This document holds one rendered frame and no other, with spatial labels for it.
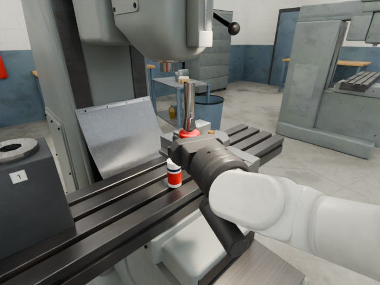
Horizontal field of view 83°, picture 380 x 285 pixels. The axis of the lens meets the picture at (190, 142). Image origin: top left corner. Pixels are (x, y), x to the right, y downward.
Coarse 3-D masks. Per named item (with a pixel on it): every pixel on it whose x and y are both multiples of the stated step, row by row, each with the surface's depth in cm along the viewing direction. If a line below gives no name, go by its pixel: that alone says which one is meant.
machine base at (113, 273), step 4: (112, 272) 118; (108, 276) 116; (112, 276) 116; (116, 276) 116; (92, 280) 114; (96, 280) 114; (100, 280) 114; (104, 280) 114; (108, 280) 114; (112, 280) 114; (116, 280) 114; (120, 280) 114; (88, 284) 116; (92, 284) 113; (96, 284) 112; (100, 284) 112; (104, 284) 112; (108, 284) 112; (112, 284) 112; (116, 284) 112; (120, 284) 112
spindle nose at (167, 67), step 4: (160, 64) 54; (164, 64) 53; (168, 64) 53; (172, 64) 53; (176, 64) 54; (160, 68) 55; (164, 68) 54; (168, 68) 53; (172, 68) 54; (176, 68) 55
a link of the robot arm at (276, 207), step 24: (216, 192) 29; (240, 192) 26; (264, 192) 24; (288, 192) 23; (312, 192) 23; (240, 216) 25; (264, 216) 23; (288, 216) 22; (312, 216) 22; (288, 240) 22; (312, 240) 21
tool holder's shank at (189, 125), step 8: (184, 88) 44; (192, 88) 44; (184, 96) 45; (192, 96) 45; (184, 104) 46; (192, 104) 45; (184, 112) 47; (192, 112) 46; (184, 120) 47; (192, 120) 47; (184, 128) 48; (192, 128) 48
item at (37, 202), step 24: (0, 144) 43; (24, 144) 43; (0, 168) 37; (24, 168) 39; (48, 168) 42; (0, 192) 38; (24, 192) 40; (48, 192) 43; (0, 216) 39; (24, 216) 42; (48, 216) 45; (0, 240) 40; (24, 240) 43
